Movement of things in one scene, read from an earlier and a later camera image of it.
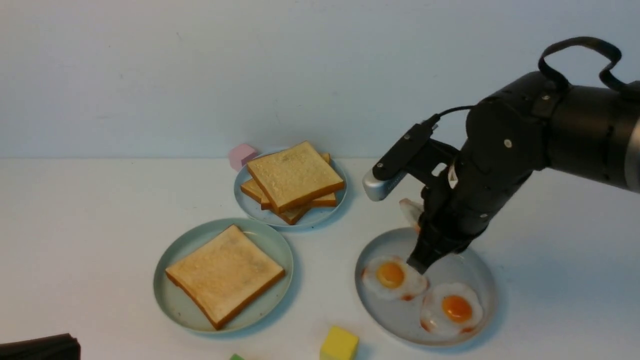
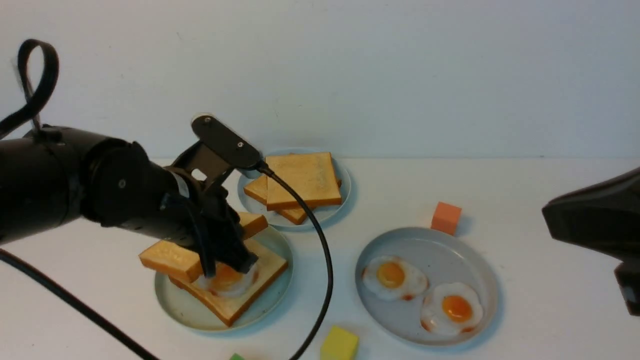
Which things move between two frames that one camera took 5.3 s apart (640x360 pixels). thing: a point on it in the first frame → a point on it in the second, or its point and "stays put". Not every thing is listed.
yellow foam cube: [339, 345] stays put
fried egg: [412, 211] → [227, 282]
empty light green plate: [180, 312] stays put
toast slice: [294, 177] → [183, 260]
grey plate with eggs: [450, 303] stays put
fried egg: [451, 308] stays put
